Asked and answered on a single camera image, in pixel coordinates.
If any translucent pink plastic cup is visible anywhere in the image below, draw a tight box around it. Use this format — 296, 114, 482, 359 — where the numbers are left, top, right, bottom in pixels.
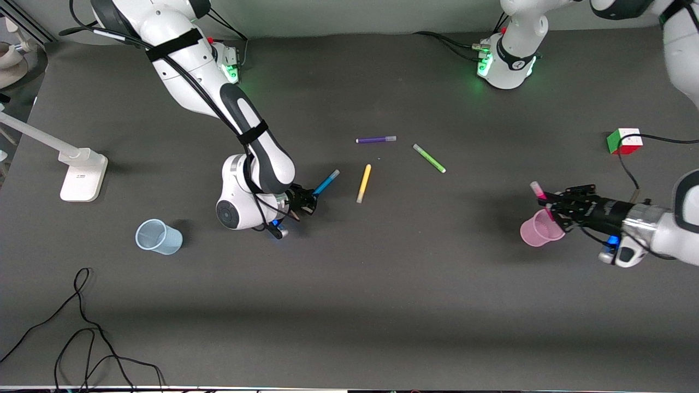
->
519, 209, 567, 247

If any black right base cable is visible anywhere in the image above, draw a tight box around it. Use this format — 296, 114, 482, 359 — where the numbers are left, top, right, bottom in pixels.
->
205, 5, 250, 69

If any black metal bar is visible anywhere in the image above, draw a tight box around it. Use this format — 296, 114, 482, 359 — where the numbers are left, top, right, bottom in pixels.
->
0, 0, 58, 44

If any white desk stand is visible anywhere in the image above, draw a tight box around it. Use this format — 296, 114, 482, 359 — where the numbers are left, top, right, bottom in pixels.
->
0, 112, 109, 203

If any beige round object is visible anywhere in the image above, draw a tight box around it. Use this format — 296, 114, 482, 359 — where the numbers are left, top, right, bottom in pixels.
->
0, 16, 31, 91

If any black base cable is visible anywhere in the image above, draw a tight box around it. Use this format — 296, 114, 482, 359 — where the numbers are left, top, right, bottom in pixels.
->
413, 31, 484, 59
205, 5, 250, 69

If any translucent blue plastic cup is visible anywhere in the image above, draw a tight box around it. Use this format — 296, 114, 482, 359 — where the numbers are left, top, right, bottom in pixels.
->
135, 219, 183, 255

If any blue marker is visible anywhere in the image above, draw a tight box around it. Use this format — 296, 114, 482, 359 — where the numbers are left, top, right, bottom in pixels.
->
312, 169, 340, 197

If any thin black loose cable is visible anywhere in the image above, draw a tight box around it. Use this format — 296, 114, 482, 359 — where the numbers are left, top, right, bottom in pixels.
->
54, 327, 165, 393
0, 267, 134, 393

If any yellow marker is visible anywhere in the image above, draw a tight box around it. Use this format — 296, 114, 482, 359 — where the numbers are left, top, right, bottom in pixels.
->
356, 164, 372, 204

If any black left base cable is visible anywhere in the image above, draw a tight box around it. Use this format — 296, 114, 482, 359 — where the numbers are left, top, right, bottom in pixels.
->
413, 31, 484, 59

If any colourful puzzle cube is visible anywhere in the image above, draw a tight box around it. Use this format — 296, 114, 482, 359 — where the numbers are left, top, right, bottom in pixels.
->
607, 128, 643, 155

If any green marker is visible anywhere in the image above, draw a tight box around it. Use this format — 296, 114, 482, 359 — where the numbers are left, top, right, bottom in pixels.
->
413, 144, 447, 174

